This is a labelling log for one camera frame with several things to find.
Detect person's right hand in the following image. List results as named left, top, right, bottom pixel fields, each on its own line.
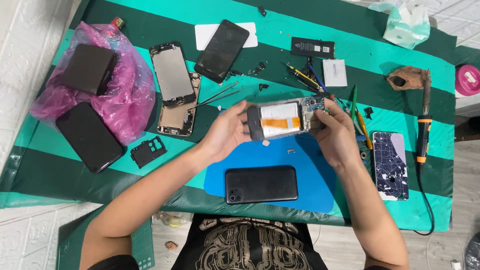
left=313, top=98, right=367, bottom=172

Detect person's left hand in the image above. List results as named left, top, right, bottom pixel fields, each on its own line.
left=198, top=100, right=260, bottom=164

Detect phone with exposed battery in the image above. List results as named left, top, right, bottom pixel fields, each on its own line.
left=246, top=95, right=326, bottom=142

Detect green pry tool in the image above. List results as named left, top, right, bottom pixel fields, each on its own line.
left=351, top=85, right=358, bottom=123

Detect metal tweezers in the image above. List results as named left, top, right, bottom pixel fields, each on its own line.
left=187, top=80, right=243, bottom=112

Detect blue screwdriver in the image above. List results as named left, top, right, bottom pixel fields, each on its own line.
left=307, top=64, right=329, bottom=93

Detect small white battery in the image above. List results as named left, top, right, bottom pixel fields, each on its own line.
left=322, top=59, right=348, bottom=88

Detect yellow black screwdriver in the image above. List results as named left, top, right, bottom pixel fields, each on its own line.
left=285, top=62, right=325, bottom=93

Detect black phone screen panel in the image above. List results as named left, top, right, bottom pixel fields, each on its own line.
left=193, top=19, right=250, bottom=84

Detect black phone battery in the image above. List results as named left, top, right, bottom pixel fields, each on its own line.
left=290, top=36, right=335, bottom=60

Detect gold phone housing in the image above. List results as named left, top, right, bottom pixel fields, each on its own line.
left=157, top=71, right=202, bottom=137

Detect blue work mat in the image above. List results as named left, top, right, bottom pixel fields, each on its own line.
left=203, top=109, right=337, bottom=214

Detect green striped table cloth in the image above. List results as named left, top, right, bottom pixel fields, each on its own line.
left=0, top=0, right=480, bottom=233

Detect silver phone screen back plate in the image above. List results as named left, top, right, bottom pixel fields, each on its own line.
left=149, top=42, right=197, bottom=107

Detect black phone back cover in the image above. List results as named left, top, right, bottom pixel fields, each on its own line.
left=224, top=165, right=299, bottom=205

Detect white card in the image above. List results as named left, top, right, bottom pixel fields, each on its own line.
left=194, top=22, right=259, bottom=51

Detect map patterned phone case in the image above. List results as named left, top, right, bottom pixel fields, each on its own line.
left=372, top=131, right=410, bottom=202

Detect brown soldering iron stand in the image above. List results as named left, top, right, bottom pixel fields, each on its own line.
left=386, top=65, right=430, bottom=92

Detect black orange soldering iron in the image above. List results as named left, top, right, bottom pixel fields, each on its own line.
left=416, top=69, right=434, bottom=166

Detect pink plastic bag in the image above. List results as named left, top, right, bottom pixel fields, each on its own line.
left=29, top=21, right=157, bottom=146

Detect green white tissue pack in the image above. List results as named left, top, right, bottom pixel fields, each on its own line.
left=368, top=0, right=431, bottom=50

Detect clear plastic bag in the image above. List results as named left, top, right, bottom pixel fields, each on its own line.
left=153, top=211, right=193, bottom=228

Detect person's black printed shirt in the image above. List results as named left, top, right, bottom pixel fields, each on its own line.
left=172, top=213, right=329, bottom=270

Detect pink round container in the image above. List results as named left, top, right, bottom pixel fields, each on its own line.
left=454, top=64, right=480, bottom=99

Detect red lighter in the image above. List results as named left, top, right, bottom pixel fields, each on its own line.
left=109, top=16, right=125, bottom=35

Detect black smartphone with rounded corners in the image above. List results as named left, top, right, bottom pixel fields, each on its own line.
left=55, top=101, right=124, bottom=174

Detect dark brown box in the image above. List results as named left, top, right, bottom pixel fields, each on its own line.
left=61, top=43, right=119, bottom=97

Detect green cutting mat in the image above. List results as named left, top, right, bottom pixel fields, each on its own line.
left=56, top=208, right=155, bottom=270

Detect dark bag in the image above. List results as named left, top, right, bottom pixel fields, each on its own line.
left=464, top=232, right=480, bottom=270

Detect orange handled tool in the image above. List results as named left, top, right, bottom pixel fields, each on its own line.
left=355, top=110, right=374, bottom=150

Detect black plastic phone inner frame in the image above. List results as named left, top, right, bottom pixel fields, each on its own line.
left=130, top=135, right=168, bottom=169

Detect black soldering iron cable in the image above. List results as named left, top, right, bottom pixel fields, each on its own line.
left=412, top=163, right=436, bottom=236

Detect white charger cable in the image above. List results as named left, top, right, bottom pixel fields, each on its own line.
left=425, top=229, right=466, bottom=270

